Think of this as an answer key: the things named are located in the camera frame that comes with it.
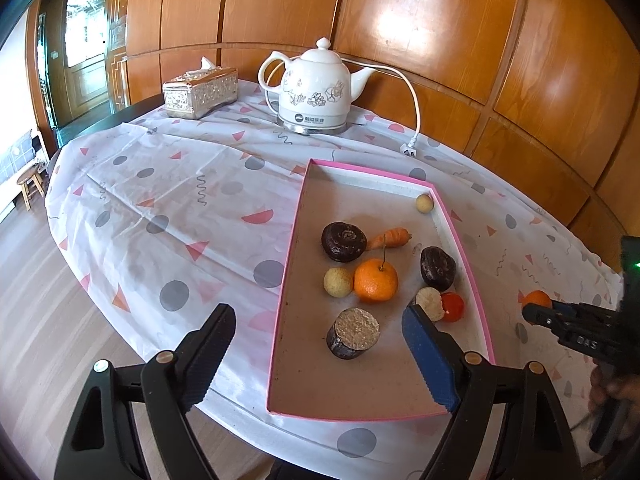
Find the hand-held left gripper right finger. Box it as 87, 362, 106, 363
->
401, 304, 583, 480

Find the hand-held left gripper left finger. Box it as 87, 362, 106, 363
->
54, 303, 237, 480

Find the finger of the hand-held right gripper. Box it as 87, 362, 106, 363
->
550, 299, 592, 315
521, 304, 565, 330

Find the small orange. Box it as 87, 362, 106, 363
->
522, 290, 553, 311

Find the red cherry tomato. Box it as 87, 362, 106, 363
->
440, 292, 466, 323

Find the dark water chestnut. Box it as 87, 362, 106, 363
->
321, 221, 368, 263
419, 246, 457, 292

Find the large orange with stem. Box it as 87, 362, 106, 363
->
353, 245, 400, 304

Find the pink shallow cardboard tray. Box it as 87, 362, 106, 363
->
265, 158, 497, 422

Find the small orange carrot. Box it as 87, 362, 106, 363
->
366, 227, 413, 252

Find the person's right hand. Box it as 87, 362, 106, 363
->
589, 365, 640, 413

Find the white patterned tablecloth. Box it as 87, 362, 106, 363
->
44, 77, 626, 480

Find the silver kettle base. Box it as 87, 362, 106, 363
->
276, 112, 349, 136

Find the small wooden stool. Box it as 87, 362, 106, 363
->
16, 169, 46, 209

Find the silver ornate tissue box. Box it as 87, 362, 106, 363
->
162, 56, 240, 121

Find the blue checked bench cushion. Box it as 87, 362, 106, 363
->
0, 130, 38, 186

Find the white floral ceramic kettle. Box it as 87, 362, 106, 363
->
258, 37, 377, 128

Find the wooden glazed door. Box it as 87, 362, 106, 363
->
60, 0, 113, 126

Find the white power cord with plug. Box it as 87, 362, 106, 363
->
262, 57, 421, 157

